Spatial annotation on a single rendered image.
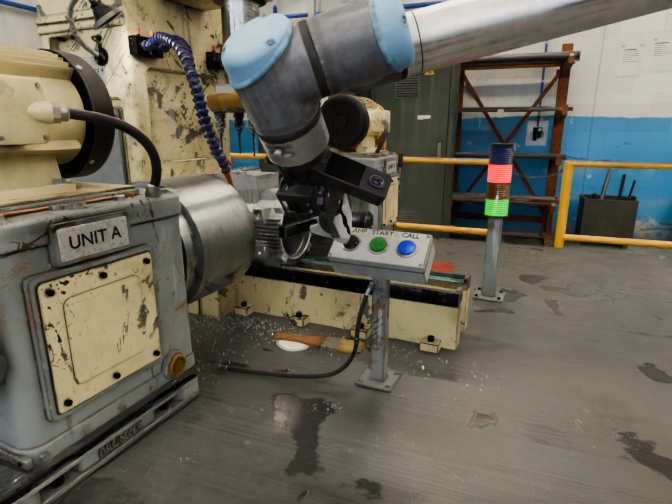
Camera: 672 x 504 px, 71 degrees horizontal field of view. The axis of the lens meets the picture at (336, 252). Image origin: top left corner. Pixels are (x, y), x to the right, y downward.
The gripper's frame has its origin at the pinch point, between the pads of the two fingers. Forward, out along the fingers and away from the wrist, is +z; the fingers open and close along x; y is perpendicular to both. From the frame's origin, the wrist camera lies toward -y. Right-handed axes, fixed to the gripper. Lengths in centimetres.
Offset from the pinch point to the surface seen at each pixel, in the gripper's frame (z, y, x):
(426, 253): 1.8, -13.4, 0.4
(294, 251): 30.1, 28.5, -15.2
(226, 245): 0.8, 23.8, 4.3
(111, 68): -17, 64, -28
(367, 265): 2.9, -3.8, 3.4
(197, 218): -7.2, 25.5, 4.6
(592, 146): 348, -67, -411
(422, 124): 201, 76, -271
